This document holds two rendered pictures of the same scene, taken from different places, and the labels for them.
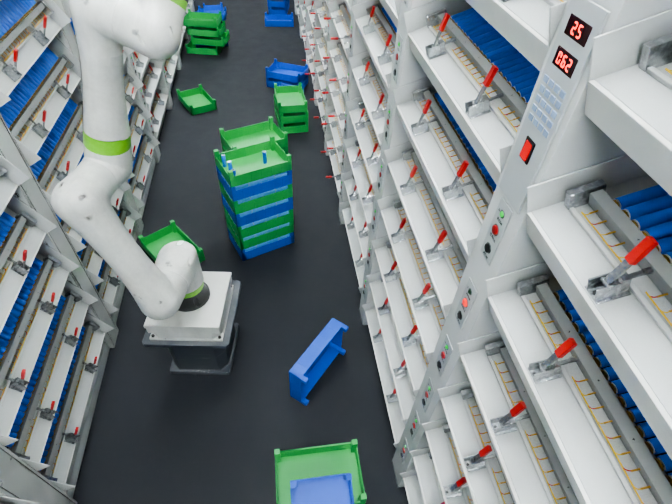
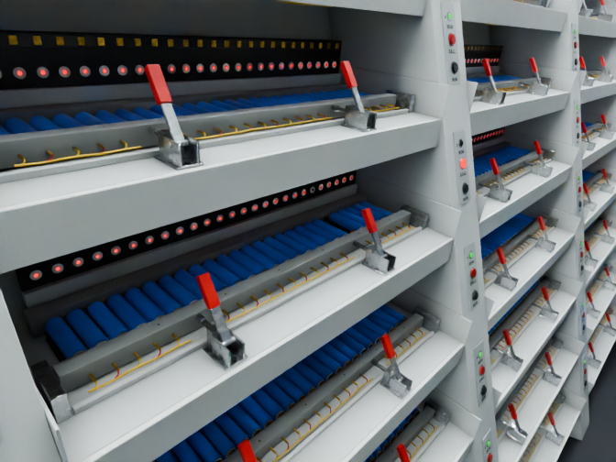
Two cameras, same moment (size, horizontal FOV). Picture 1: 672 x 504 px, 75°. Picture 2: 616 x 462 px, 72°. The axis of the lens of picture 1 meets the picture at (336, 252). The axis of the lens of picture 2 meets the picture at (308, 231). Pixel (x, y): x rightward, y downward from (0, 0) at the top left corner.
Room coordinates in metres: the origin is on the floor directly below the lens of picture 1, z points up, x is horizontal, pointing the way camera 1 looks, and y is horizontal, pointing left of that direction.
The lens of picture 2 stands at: (1.16, 0.19, 1.11)
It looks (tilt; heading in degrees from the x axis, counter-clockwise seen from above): 13 degrees down; 238
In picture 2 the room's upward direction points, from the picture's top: 10 degrees counter-clockwise
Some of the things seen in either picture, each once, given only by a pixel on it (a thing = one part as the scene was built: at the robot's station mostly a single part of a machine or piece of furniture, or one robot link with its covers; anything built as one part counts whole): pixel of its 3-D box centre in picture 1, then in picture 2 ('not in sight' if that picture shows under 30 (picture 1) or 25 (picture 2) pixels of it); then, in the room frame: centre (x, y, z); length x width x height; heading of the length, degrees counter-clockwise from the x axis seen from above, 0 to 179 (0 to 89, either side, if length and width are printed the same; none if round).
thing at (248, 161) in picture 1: (253, 160); not in sight; (1.71, 0.41, 0.52); 0.30 x 0.20 x 0.08; 123
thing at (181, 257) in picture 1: (180, 271); not in sight; (1.00, 0.54, 0.52); 0.16 x 0.13 x 0.19; 175
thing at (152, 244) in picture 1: (171, 248); not in sight; (1.57, 0.85, 0.04); 0.30 x 0.20 x 0.08; 46
